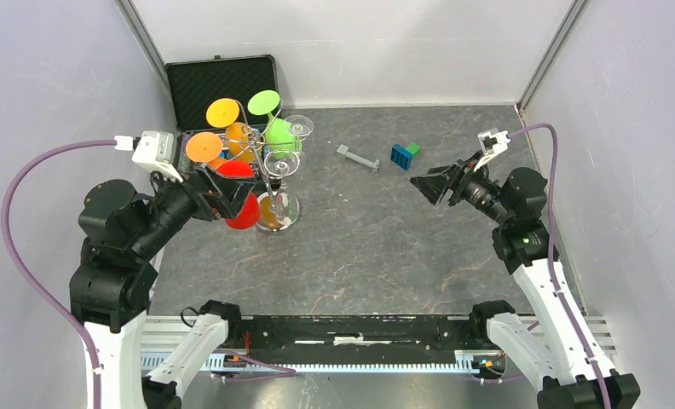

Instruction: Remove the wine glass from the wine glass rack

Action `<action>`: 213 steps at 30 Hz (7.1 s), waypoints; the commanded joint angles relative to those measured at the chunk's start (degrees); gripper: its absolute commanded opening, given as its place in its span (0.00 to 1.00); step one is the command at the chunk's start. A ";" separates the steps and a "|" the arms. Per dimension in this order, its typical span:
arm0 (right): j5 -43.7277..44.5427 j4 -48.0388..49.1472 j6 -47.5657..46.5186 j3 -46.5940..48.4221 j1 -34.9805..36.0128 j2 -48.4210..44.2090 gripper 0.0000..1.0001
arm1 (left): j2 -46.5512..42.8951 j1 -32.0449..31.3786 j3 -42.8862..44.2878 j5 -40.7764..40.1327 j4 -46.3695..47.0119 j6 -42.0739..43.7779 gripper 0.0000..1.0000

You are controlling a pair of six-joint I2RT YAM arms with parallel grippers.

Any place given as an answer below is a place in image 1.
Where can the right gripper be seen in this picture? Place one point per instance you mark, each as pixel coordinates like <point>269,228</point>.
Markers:
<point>433,187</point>

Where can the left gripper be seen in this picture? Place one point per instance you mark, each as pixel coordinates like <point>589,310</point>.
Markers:
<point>215,194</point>

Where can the clear wine glass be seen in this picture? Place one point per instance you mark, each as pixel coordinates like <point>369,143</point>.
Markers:
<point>280,165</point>
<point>298,128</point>

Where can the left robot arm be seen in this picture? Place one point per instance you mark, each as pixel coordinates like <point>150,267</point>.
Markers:
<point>109,292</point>

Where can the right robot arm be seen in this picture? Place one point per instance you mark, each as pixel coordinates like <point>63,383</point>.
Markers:
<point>567,367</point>

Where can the red plastic wine glass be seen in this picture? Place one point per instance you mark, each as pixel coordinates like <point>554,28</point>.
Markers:
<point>249,213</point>

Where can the chrome wine glass rack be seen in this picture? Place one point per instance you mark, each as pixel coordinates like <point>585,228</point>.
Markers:
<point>280,209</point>

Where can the orange plastic wine glass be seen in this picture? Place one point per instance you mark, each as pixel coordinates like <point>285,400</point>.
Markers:
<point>206,148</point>

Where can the green plastic wine glass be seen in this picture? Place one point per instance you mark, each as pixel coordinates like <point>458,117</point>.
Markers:
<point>277,134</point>

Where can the yellow-orange plastic wine glass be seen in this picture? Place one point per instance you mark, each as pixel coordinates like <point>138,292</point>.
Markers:
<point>223,114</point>

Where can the green toy brick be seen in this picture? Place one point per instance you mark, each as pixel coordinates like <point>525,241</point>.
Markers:
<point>412,149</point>

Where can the blue toy brick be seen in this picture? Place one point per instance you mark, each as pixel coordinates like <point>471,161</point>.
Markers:
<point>401,157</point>

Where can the black foam-lined case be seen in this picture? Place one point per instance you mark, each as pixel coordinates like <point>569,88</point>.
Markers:
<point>195,85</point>

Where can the grey bolt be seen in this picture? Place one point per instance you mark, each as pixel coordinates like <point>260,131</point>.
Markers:
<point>344,151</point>

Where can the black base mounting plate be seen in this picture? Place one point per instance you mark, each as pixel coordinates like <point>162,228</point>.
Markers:
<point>358,339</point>

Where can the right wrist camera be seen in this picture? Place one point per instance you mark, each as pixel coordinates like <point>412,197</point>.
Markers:
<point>493,143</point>

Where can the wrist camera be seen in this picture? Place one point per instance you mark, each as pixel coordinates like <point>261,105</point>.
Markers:
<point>156,151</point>
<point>493,143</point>

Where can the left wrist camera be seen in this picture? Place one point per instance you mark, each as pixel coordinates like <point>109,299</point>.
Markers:
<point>156,151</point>

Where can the aluminium cable duct rail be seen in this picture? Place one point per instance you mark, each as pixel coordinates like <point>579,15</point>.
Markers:
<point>217,361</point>

